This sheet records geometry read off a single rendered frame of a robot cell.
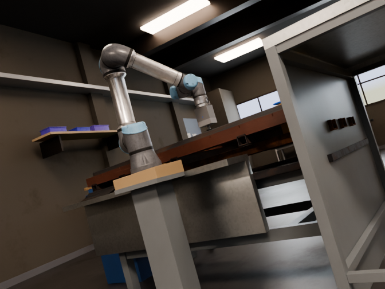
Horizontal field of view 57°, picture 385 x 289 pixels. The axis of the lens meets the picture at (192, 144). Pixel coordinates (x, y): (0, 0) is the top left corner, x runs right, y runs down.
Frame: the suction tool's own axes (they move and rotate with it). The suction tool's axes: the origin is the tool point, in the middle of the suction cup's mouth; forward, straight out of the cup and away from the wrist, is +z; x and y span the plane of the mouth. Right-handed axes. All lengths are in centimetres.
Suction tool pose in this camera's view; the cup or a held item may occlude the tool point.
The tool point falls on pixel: (210, 133)
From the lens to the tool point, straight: 194.7
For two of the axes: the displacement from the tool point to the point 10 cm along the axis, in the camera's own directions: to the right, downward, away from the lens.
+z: 2.7, 9.6, -0.8
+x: -5.7, 0.9, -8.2
